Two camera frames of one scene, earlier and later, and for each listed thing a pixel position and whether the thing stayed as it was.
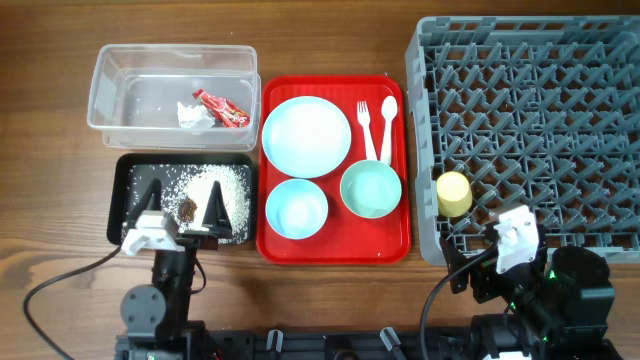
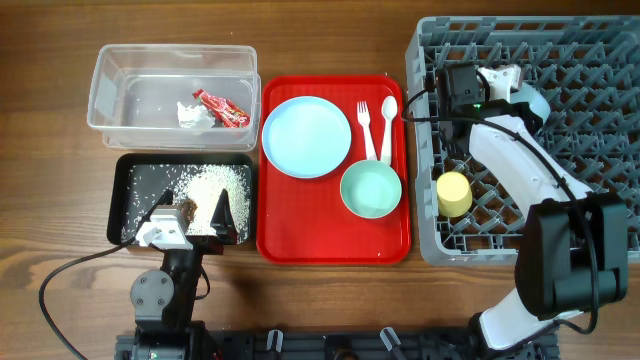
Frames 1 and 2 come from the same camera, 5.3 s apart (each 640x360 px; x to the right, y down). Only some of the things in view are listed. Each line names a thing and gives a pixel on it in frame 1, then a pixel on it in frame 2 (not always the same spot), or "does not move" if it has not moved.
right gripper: (478, 282) -> (518, 111)
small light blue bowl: (296, 209) -> (537, 102)
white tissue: (196, 117) does not move
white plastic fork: (364, 118) does not move
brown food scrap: (187, 209) does not move
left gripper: (214, 219) -> (212, 245)
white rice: (193, 182) does not move
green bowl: (370, 189) does not move
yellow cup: (454, 194) does not move
